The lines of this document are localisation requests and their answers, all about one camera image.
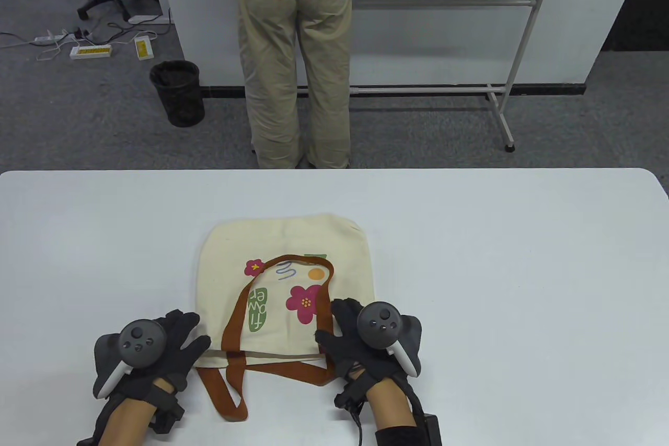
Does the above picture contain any person's left hand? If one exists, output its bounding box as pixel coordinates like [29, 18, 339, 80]
[93, 310, 212, 405]

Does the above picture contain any person's right hand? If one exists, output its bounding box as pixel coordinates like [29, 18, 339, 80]
[315, 298, 423, 389]

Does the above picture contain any cream floral canvas bag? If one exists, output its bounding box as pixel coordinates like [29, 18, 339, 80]
[196, 213, 377, 421]

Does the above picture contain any person's right forearm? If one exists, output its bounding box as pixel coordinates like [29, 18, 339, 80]
[366, 375, 419, 446]

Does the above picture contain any person's left forearm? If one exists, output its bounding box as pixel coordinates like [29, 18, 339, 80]
[94, 396, 160, 446]

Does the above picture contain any grey white hand controller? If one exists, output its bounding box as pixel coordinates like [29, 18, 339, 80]
[356, 301, 423, 378]
[93, 319, 168, 401]

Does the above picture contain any black mesh waste bin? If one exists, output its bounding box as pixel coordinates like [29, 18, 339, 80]
[149, 60, 206, 128]

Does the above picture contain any long yellow label power strip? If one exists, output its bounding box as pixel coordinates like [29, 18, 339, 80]
[70, 44, 113, 60]

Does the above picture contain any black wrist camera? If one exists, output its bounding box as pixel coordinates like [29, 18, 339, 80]
[149, 381, 184, 433]
[413, 412, 443, 446]

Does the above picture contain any black floor cable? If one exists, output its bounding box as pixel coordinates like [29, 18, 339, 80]
[107, 21, 157, 45]

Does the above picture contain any white floor cable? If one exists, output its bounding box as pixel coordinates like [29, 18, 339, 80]
[0, 30, 37, 49]

